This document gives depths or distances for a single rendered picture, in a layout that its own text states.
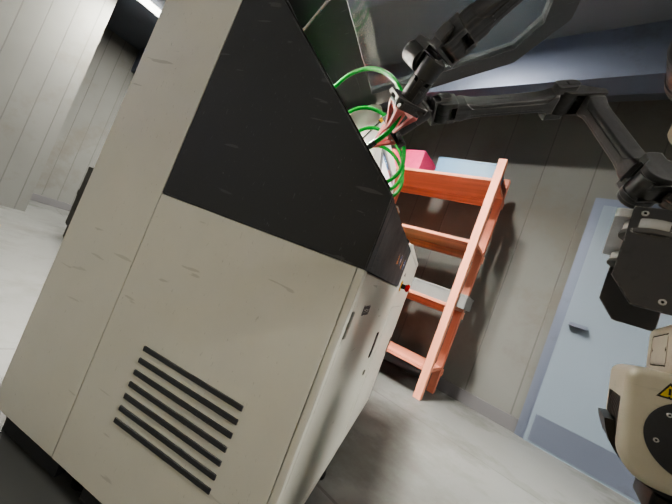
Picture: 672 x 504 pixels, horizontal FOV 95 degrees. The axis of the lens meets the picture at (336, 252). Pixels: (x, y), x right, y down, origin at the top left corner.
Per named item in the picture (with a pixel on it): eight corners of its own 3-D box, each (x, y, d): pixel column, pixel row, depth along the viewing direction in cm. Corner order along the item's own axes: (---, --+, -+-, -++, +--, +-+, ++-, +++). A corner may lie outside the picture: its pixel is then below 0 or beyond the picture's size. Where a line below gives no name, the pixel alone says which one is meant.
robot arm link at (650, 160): (607, 77, 94) (586, 108, 102) (560, 78, 95) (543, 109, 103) (694, 181, 69) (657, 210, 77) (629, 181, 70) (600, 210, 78)
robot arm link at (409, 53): (454, 24, 69) (470, 47, 75) (429, 4, 75) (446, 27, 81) (414, 72, 75) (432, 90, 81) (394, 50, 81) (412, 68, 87)
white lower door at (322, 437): (247, 597, 61) (369, 274, 64) (237, 589, 62) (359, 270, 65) (337, 449, 122) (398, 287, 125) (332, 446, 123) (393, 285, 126)
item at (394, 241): (369, 272, 66) (395, 202, 66) (350, 264, 67) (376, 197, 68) (397, 286, 124) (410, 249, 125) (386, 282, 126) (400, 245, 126)
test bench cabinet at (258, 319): (216, 661, 58) (365, 270, 62) (37, 485, 77) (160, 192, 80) (329, 469, 125) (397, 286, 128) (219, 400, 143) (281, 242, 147)
